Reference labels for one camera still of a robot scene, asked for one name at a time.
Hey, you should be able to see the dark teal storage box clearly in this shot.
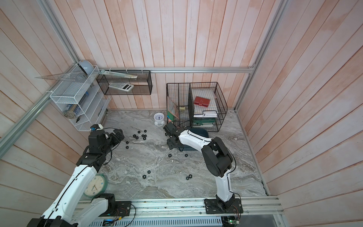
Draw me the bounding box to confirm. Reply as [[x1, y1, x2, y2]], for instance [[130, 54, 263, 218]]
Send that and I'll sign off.
[[178, 128, 212, 152]]

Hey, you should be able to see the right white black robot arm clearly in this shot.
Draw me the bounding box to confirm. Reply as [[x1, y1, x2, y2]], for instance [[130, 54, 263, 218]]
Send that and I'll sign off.
[[164, 123, 243, 215]]

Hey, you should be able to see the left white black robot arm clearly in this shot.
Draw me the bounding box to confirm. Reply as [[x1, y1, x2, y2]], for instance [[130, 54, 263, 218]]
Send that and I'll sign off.
[[28, 125, 124, 227]]

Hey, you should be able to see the small white alarm clock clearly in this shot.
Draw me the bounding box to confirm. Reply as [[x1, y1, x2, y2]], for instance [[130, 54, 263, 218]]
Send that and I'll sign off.
[[154, 113, 165, 127]]

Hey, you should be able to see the white tray in organizer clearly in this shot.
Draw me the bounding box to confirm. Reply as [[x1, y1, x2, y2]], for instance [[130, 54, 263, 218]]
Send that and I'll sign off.
[[193, 111, 218, 118]]

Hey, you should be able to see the red wallet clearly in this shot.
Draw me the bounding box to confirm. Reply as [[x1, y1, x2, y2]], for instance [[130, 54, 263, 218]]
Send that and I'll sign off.
[[193, 96, 210, 107]]

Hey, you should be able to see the white calculator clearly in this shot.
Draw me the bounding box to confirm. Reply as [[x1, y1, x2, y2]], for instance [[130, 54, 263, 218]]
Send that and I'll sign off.
[[109, 82, 134, 92]]

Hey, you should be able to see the clear plastic ruler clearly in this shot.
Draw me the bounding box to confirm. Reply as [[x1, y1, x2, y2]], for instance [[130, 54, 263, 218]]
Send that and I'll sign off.
[[99, 70, 138, 79]]

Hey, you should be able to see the grey computer mouse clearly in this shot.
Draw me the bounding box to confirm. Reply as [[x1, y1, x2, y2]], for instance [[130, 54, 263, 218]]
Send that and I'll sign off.
[[77, 60, 94, 76]]

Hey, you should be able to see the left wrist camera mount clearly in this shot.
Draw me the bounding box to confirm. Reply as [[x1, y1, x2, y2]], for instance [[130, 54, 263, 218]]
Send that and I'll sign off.
[[90, 124, 104, 131]]

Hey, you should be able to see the black wire desk organizer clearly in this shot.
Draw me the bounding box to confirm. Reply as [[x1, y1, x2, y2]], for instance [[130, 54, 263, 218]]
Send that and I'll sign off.
[[166, 82, 228, 132]]

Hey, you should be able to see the green round wall clock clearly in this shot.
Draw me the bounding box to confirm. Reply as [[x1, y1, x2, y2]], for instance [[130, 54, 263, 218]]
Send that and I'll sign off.
[[83, 174, 108, 198]]

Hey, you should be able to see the white wire wall shelf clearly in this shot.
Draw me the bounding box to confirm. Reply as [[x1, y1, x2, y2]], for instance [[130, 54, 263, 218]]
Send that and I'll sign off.
[[50, 65, 110, 131]]

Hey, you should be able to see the black wire wall basket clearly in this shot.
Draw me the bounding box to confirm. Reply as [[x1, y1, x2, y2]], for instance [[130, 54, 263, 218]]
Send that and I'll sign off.
[[96, 70, 153, 96]]

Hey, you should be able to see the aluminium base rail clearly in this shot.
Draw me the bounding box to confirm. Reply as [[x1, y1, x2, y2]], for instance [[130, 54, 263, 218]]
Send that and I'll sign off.
[[49, 195, 285, 220]]

